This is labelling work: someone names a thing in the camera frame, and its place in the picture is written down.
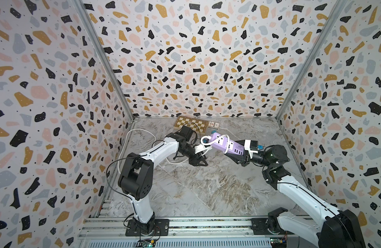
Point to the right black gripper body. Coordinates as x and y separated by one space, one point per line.
246 156

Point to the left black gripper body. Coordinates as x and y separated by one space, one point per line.
189 152

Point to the purple power strip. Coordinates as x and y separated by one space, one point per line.
225 144

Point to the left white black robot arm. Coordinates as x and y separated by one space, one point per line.
136 175

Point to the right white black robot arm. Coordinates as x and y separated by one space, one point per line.
329 226

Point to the wooden chess board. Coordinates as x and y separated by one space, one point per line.
197 125

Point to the playing card box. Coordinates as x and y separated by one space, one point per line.
214 125

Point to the green circuit board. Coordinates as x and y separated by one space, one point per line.
147 243

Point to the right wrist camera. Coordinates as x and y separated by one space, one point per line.
252 146

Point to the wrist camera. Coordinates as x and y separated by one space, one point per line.
252 146
201 148

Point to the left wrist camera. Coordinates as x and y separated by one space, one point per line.
201 148

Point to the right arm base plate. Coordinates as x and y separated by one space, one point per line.
264 224

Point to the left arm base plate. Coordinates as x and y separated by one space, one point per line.
155 227

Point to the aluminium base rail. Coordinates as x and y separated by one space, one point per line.
187 232

